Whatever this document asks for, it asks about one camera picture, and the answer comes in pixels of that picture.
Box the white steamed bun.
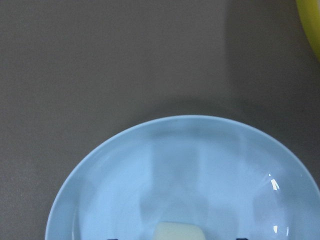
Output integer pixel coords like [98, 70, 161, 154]
[152, 222, 206, 240]

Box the light blue plate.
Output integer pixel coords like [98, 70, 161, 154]
[45, 115, 320, 240]

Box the brown paper table cover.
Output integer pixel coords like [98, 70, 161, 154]
[0, 0, 320, 240]

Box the yellow bamboo steamer basket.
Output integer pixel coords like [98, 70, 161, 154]
[295, 0, 320, 61]

